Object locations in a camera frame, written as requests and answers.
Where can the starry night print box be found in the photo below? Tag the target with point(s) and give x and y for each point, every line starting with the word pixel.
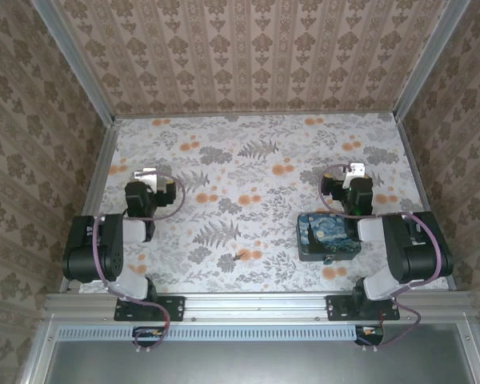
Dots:
pixel 324 236

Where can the small brass padlock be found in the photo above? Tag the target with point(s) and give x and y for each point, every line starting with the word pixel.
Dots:
pixel 329 260

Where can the small metal key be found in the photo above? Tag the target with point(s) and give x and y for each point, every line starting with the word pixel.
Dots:
pixel 237 255

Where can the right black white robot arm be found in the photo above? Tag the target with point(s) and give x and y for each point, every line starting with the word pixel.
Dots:
pixel 408 252

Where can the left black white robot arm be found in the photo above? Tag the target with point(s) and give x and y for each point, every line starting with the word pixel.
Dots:
pixel 112 248

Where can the floral patterned table cover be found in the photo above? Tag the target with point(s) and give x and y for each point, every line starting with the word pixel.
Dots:
pixel 264 272

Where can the small connector board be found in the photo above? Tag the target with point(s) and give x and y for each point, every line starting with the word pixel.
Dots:
pixel 370 332
pixel 148 333

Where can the grey metal panel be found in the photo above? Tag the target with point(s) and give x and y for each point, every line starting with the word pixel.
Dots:
pixel 256 364

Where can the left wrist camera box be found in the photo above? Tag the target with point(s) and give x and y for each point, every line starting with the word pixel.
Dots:
pixel 147 176

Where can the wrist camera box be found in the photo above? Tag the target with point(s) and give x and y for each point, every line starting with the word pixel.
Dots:
pixel 355 168
pixel 147 176

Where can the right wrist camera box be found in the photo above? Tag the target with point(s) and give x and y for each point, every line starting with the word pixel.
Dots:
pixel 355 168

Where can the aluminium side rail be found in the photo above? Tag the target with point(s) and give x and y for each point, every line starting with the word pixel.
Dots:
pixel 100 176
pixel 424 192

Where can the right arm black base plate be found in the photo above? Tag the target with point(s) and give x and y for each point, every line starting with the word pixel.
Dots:
pixel 340 308

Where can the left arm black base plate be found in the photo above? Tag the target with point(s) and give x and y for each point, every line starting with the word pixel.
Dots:
pixel 172 308

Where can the aluminium back rail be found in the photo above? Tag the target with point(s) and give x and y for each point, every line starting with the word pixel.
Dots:
pixel 256 114

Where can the aluminium corner post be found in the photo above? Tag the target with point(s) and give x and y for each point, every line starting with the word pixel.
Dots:
pixel 76 64
pixel 428 60

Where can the aluminium front rail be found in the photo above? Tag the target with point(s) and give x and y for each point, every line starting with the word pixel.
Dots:
pixel 256 306

